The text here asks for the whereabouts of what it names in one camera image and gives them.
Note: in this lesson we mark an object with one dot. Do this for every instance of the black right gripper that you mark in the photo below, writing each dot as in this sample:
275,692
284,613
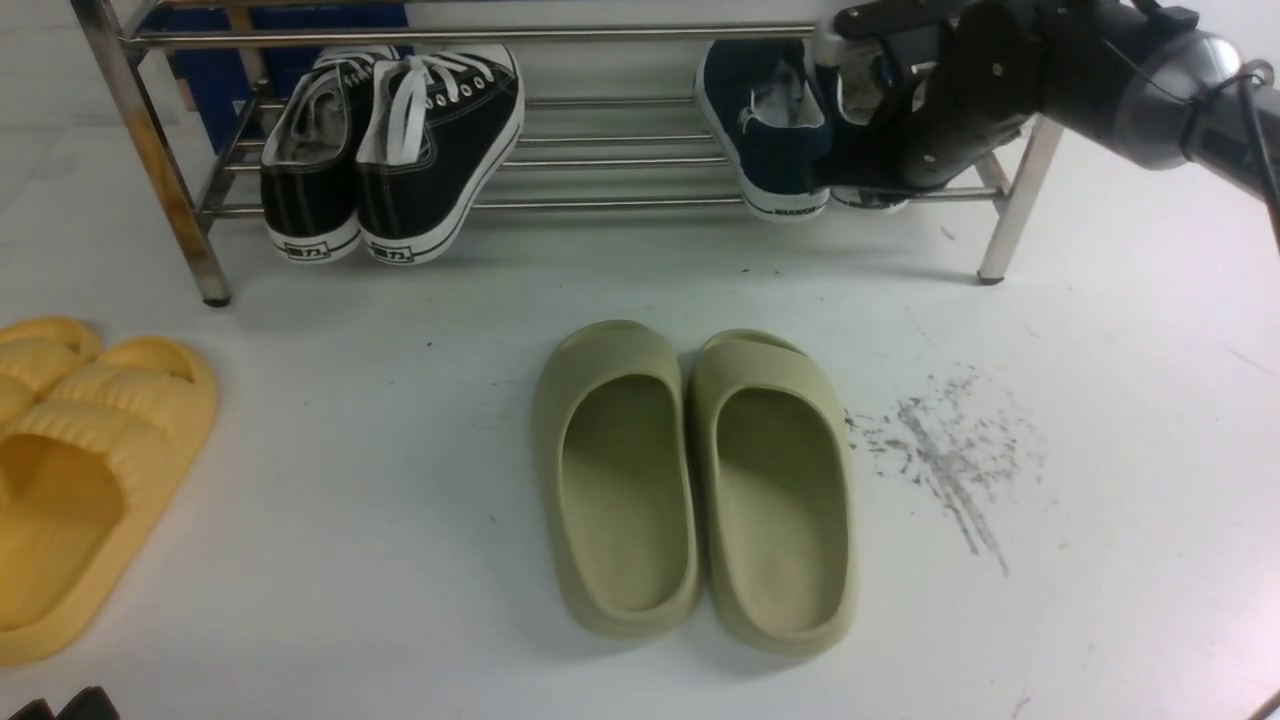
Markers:
986,60

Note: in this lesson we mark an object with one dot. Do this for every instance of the navy slip-on shoe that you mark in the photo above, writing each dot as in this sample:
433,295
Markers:
762,107
859,169

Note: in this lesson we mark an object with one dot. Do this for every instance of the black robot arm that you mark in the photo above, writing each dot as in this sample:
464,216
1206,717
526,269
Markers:
1141,79

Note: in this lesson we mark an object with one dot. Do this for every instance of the olive foam slide right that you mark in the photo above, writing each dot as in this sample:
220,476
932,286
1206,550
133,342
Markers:
767,434

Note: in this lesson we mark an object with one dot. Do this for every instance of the olive foam slide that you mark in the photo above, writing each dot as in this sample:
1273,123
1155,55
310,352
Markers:
767,434
608,439

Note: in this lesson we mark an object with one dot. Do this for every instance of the black canvas sneaker right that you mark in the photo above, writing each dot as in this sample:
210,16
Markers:
441,125

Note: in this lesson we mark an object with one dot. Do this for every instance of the black canvas sneaker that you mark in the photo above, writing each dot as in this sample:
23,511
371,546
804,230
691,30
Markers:
307,165
441,125

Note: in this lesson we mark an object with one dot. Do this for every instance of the olive foam slide left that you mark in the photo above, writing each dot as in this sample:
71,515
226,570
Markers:
608,439

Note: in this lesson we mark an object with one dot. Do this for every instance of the black canvas sneaker left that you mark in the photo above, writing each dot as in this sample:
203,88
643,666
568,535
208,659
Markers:
307,165

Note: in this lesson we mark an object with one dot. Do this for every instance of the yellow ribbed slide left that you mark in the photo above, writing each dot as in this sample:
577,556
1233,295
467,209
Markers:
36,354

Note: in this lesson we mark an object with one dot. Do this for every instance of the yellow ribbed slide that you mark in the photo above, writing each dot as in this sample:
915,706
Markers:
36,354
87,472

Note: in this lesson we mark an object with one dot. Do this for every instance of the yellow ribbed slide right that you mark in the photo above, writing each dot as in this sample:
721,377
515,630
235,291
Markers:
87,472

